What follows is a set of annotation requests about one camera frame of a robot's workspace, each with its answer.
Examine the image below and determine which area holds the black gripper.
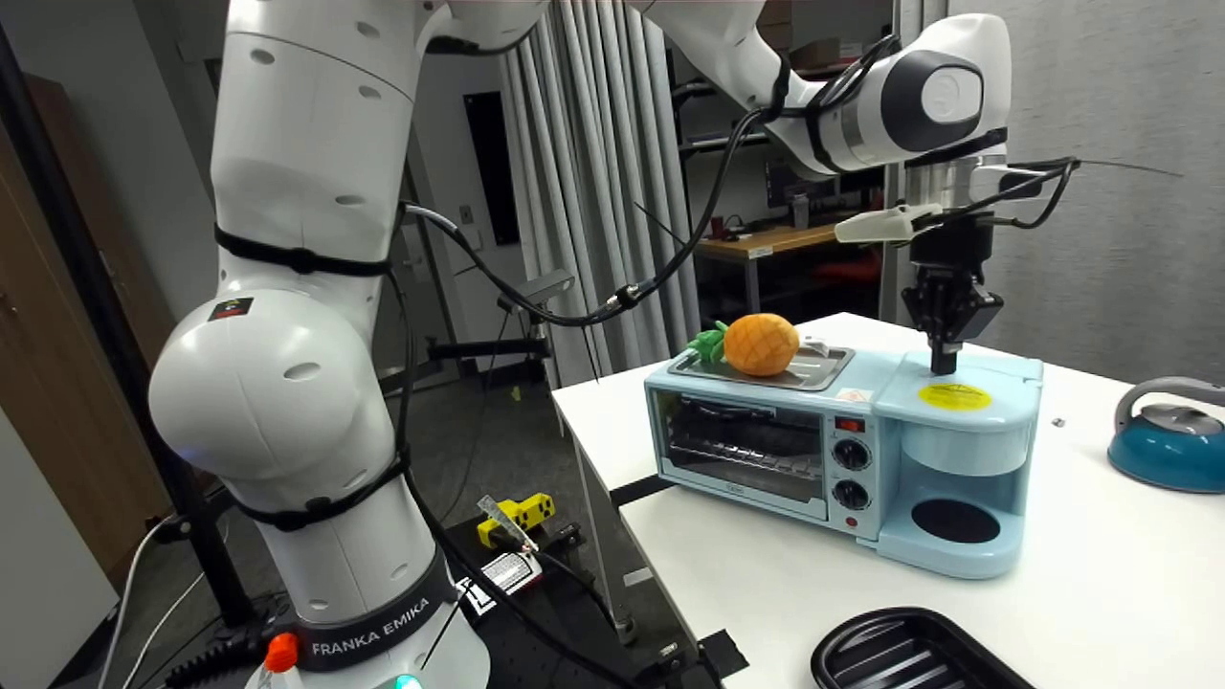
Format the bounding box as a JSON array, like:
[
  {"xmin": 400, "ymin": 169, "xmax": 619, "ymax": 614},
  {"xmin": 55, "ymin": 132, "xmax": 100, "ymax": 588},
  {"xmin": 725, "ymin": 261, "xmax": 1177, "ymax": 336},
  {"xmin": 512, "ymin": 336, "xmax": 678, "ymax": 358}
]
[{"xmin": 901, "ymin": 212, "xmax": 1008, "ymax": 380}]

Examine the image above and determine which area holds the light blue breakfast station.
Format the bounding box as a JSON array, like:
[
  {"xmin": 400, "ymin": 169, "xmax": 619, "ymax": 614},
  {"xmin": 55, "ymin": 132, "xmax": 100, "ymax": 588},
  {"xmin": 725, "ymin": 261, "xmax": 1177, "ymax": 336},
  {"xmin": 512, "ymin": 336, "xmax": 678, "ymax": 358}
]
[{"xmin": 640, "ymin": 341, "xmax": 1049, "ymax": 588}]

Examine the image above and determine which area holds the grey backdrop curtain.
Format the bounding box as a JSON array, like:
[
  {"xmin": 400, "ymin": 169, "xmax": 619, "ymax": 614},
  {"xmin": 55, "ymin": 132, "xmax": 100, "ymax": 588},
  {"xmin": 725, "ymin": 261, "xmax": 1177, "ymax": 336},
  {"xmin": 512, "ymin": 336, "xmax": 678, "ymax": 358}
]
[{"xmin": 993, "ymin": 0, "xmax": 1225, "ymax": 387}]

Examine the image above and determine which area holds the orange plush pineapple toy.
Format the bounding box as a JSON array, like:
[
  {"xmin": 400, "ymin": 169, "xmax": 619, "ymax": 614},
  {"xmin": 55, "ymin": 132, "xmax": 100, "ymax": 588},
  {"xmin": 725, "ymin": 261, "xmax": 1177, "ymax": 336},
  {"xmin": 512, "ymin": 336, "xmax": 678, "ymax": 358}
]
[{"xmin": 687, "ymin": 311, "xmax": 803, "ymax": 382}]

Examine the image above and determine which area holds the wooden background table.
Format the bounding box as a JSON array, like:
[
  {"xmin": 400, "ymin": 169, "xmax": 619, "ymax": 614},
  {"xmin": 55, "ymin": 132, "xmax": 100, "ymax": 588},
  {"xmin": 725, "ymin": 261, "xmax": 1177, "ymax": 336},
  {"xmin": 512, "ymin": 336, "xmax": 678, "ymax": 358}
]
[{"xmin": 694, "ymin": 223, "xmax": 846, "ymax": 320}]

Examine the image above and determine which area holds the black ribbed plastic tray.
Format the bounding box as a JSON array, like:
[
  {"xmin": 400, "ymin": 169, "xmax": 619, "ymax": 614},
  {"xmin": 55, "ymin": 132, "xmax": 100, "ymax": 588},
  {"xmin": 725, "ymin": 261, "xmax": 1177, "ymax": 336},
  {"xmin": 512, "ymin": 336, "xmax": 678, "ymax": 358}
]
[{"xmin": 808, "ymin": 604, "xmax": 1043, "ymax": 689}]

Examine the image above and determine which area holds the white pleated curtain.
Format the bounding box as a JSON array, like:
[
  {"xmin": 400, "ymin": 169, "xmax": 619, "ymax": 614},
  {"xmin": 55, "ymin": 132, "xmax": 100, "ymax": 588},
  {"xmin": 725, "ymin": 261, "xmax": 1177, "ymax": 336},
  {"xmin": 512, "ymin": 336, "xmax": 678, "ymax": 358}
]
[{"xmin": 494, "ymin": 0, "xmax": 710, "ymax": 387}]

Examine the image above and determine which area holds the yellow plastic tool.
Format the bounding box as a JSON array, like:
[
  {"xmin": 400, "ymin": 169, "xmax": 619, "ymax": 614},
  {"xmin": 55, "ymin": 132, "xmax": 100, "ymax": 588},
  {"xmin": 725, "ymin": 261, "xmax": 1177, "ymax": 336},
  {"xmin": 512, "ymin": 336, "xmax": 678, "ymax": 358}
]
[{"xmin": 470, "ymin": 492, "xmax": 564, "ymax": 554}]

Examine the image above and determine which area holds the black robot stand platform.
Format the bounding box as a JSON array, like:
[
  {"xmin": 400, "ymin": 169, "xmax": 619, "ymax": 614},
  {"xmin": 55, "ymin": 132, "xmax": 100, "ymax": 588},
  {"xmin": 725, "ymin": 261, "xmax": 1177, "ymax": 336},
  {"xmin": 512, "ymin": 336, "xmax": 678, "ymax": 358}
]
[{"xmin": 434, "ymin": 508, "xmax": 720, "ymax": 689}]

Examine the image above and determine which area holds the white printed label tag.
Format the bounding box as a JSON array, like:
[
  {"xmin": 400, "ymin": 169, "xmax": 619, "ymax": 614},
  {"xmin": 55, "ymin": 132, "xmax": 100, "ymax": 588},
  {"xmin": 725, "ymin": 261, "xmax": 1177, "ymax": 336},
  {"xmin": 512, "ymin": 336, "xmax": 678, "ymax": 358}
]
[{"xmin": 460, "ymin": 548, "xmax": 548, "ymax": 604}]

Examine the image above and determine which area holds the white bottle orange cap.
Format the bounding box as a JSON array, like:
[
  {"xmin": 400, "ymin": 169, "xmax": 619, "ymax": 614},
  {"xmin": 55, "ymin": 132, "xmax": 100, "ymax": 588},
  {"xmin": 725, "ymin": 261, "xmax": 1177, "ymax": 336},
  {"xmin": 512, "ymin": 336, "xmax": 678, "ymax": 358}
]
[{"xmin": 244, "ymin": 632, "xmax": 312, "ymax": 689}]

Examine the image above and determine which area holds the brown wooden door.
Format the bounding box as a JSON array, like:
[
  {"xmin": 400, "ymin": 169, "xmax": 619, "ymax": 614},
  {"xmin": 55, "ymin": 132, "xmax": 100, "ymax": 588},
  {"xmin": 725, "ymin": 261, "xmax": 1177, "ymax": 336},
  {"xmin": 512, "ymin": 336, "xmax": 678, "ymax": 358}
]
[{"xmin": 0, "ymin": 73, "xmax": 171, "ymax": 554}]

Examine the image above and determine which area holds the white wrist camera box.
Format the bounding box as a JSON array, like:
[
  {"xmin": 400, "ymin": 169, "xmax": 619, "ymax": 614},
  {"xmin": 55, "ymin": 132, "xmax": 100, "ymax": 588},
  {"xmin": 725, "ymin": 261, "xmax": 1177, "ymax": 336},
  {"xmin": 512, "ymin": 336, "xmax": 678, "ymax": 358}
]
[{"xmin": 832, "ymin": 205, "xmax": 925, "ymax": 251}]

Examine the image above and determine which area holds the teal kettle grey handle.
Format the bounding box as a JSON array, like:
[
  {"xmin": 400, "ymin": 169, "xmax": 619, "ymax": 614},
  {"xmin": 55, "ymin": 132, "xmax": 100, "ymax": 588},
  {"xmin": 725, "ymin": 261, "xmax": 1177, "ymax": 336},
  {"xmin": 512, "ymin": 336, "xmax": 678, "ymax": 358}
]
[{"xmin": 1104, "ymin": 372, "xmax": 1225, "ymax": 498}]

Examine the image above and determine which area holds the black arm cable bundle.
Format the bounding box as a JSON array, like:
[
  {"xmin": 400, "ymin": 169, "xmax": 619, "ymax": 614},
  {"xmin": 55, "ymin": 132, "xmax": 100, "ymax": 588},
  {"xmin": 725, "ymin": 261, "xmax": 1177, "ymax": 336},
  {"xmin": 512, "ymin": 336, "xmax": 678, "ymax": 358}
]
[{"xmin": 400, "ymin": 35, "xmax": 1086, "ymax": 331}]

